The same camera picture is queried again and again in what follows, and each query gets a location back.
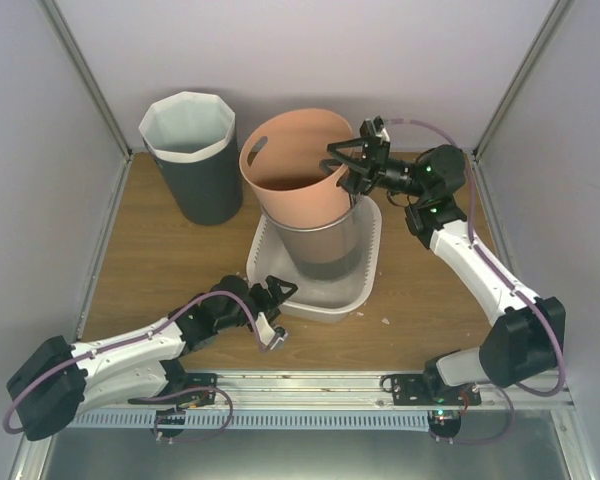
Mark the white plastic basin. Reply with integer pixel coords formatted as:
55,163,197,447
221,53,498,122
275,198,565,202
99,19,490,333
246,197,382,323

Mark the grey slotted cable duct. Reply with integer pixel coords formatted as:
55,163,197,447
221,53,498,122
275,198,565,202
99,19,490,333
69,408,429,432

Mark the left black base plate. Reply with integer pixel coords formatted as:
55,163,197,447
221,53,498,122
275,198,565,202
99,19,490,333
128,373,218,408

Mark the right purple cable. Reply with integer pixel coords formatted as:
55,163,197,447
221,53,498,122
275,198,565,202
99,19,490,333
387,117,566,399

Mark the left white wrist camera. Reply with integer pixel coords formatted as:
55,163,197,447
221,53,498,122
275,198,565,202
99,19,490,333
255,313,288,351

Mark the purple cable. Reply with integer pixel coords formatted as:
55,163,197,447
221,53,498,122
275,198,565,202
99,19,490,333
387,117,566,399
2,291,261,434

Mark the dark grey bin white liner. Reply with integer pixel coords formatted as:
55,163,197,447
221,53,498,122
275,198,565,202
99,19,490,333
139,91,243,226

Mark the left aluminium frame post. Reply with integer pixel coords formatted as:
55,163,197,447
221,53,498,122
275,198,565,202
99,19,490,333
38,0,133,162

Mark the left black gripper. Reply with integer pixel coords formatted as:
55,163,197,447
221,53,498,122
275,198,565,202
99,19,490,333
217,275,298,332

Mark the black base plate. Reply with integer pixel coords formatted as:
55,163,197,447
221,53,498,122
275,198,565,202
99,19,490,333
379,373,482,407
128,373,218,408

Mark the right aluminium frame post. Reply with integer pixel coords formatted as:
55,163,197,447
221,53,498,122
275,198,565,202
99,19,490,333
471,0,574,162

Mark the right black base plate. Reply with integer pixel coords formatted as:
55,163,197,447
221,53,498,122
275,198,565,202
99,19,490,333
379,373,482,407

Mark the salmon pink plastic bin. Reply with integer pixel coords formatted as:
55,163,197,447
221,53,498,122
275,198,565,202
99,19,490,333
239,108,353,229

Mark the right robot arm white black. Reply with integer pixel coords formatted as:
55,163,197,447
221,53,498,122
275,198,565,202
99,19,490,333
321,136,566,405

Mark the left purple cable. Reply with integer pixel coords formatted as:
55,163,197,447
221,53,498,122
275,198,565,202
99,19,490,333
2,291,261,434

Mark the aluminium front rail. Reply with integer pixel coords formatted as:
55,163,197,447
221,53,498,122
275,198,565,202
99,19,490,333
216,369,575,411

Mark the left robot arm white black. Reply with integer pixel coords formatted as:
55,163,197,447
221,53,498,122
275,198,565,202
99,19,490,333
2,275,298,441

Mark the aluminium frame post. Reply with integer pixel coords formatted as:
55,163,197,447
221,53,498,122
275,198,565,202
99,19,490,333
38,0,133,162
471,0,574,162

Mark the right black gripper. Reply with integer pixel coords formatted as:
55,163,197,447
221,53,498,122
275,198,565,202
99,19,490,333
319,136,428,199

